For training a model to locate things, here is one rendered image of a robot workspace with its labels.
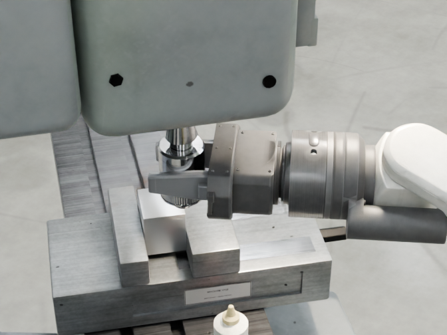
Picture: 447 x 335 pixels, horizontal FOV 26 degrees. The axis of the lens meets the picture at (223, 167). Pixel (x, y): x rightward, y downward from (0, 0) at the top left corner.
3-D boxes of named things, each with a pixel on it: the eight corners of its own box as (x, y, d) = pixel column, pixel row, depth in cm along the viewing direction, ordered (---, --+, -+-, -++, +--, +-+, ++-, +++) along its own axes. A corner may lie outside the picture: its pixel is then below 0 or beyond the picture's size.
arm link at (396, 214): (332, 113, 96) (449, 118, 95) (326, 171, 105) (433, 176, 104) (330, 213, 90) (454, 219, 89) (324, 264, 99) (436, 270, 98)
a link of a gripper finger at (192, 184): (148, 167, 96) (210, 170, 95) (149, 193, 98) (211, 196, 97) (146, 177, 95) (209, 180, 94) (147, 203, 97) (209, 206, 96)
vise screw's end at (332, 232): (342, 234, 131) (343, 223, 130) (346, 242, 129) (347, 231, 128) (314, 237, 130) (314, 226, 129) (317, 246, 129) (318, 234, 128)
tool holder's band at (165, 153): (175, 171, 95) (174, 163, 94) (149, 149, 98) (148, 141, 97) (213, 155, 97) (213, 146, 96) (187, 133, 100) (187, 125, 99)
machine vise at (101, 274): (300, 226, 137) (304, 164, 131) (329, 300, 126) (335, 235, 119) (51, 258, 132) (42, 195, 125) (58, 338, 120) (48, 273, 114)
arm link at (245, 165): (217, 98, 101) (333, 103, 100) (219, 171, 106) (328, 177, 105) (205, 170, 91) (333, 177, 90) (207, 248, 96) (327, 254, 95)
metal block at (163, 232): (179, 220, 127) (177, 184, 123) (186, 250, 122) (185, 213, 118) (139, 225, 126) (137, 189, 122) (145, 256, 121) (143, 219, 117)
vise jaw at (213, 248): (217, 198, 131) (217, 174, 129) (240, 272, 120) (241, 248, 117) (173, 203, 130) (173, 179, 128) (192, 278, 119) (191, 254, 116)
